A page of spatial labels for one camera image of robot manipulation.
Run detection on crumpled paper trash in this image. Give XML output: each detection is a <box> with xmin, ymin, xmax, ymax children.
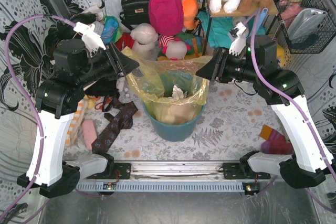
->
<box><xmin>172</xmin><ymin>85</ymin><xmax>187</xmax><ymax>100</ymax></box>

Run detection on red striped sock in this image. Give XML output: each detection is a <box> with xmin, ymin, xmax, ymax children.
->
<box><xmin>259</xmin><ymin>125</ymin><xmax>294</xmax><ymax>155</ymax></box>

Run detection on colourful printed bag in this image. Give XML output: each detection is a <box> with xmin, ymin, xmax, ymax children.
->
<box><xmin>101</xmin><ymin>16</ymin><xmax>122</xmax><ymax>44</ymax></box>

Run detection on pink sponge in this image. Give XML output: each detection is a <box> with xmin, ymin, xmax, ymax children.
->
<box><xmin>82</xmin><ymin>119</ymin><xmax>97</xmax><ymax>151</ymax></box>

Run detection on blue mop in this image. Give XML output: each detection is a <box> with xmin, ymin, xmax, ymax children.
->
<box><xmin>257</xmin><ymin>7</ymin><xmax>268</xmax><ymax>31</ymax></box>

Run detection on dark patterned necktie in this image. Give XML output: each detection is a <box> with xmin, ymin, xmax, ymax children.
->
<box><xmin>91</xmin><ymin>100</ymin><xmax>138</xmax><ymax>154</ymax></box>

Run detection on magenta fabric bag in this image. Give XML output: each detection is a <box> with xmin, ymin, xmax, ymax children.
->
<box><xmin>149</xmin><ymin>0</ymin><xmax>184</xmax><ymax>36</ymax></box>

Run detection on black wire basket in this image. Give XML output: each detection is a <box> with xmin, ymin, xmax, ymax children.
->
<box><xmin>274</xmin><ymin>0</ymin><xmax>335</xmax><ymax>54</ymax></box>

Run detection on red cloth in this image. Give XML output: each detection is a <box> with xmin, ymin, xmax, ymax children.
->
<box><xmin>115</xmin><ymin>33</ymin><xmax>135</xmax><ymax>51</ymax></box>

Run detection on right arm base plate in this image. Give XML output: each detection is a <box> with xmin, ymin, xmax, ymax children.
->
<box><xmin>221</xmin><ymin>162</ymin><xmax>271</xmax><ymax>180</ymax></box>

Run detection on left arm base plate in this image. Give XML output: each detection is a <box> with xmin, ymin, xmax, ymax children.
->
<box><xmin>101</xmin><ymin>163</ymin><xmax>132</xmax><ymax>180</ymax></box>

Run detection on pink head plush doll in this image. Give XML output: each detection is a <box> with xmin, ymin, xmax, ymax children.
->
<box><xmin>159</xmin><ymin>36</ymin><xmax>191</xmax><ymax>60</ymax></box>

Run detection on white plush bear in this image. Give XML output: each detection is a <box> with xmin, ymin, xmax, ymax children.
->
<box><xmin>130</xmin><ymin>23</ymin><xmax>159</xmax><ymax>59</ymax></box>

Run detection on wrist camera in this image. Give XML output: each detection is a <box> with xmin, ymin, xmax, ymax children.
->
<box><xmin>228</xmin><ymin>22</ymin><xmax>247</xmax><ymax>56</ymax></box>
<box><xmin>73</xmin><ymin>21</ymin><xmax>106</xmax><ymax>52</ymax></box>

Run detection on yellow trash bag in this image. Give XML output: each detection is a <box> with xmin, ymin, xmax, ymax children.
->
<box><xmin>122</xmin><ymin>47</ymin><xmax>211</xmax><ymax>125</ymax></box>

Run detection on orange checkered towel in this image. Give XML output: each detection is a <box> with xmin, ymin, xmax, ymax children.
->
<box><xmin>65</xmin><ymin>99</ymin><xmax>88</xmax><ymax>146</ymax></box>

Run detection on teal trash bin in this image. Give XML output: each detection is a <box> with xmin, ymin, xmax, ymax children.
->
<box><xmin>142</xmin><ymin>103</ymin><xmax>206</xmax><ymax>142</ymax></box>

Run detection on orange plush toy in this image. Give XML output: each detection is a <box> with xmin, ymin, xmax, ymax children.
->
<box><xmin>181</xmin><ymin>0</ymin><xmax>198</xmax><ymax>30</ymax></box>

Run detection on yellow plush duck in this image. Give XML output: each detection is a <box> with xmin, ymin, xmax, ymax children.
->
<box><xmin>276</xmin><ymin>44</ymin><xmax>285</xmax><ymax>67</ymax></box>

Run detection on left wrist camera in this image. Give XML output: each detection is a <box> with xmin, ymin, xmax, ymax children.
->
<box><xmin>73</xmin><ymin>21</ymin><xmax>106</xmax><ymax>52</ymax></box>

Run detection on black leather handbag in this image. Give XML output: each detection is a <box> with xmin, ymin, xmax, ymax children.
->
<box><xmin>119</xmin><ymin>0</ymin><xmax>150</xmax><ymax>30</ymax></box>

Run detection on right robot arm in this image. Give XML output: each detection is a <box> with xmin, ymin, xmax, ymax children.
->
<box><xmin>196</xmin><ymin>35</ymin><xmax>335</xmax><ymax>189</ymax></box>

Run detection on teal cloth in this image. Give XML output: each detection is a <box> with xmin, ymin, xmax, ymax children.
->
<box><xmin>208</xmin><ymin>17</ymin><xmax>233</xmax><ymax>48</ymax></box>

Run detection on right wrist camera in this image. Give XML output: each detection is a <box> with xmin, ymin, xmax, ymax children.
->
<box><xmin>228</xmin><ymin>22</ymin><xmax>247</xmax><ymax>56</ymax></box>

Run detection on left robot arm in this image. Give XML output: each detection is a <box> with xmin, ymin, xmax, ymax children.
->
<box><xmin>17</xmin><ymin>39</ymin><xmax>139</xmax><ymax>198</ymax></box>

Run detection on silver foil pouch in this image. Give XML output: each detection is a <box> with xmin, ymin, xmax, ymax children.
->
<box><xmin>287</xmin><ymin>8</ymin><xmax>328</xmax><ymax>40</ymax></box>

